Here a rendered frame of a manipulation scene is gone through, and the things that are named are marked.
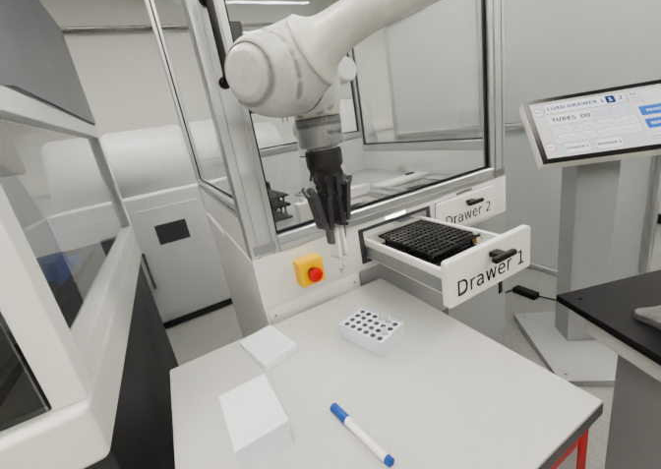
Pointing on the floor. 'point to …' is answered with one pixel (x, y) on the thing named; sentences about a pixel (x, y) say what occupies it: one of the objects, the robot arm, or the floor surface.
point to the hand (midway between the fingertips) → (337, 241)
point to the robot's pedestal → (632, 407)
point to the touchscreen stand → (578, 276)
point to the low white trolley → (390, 396)
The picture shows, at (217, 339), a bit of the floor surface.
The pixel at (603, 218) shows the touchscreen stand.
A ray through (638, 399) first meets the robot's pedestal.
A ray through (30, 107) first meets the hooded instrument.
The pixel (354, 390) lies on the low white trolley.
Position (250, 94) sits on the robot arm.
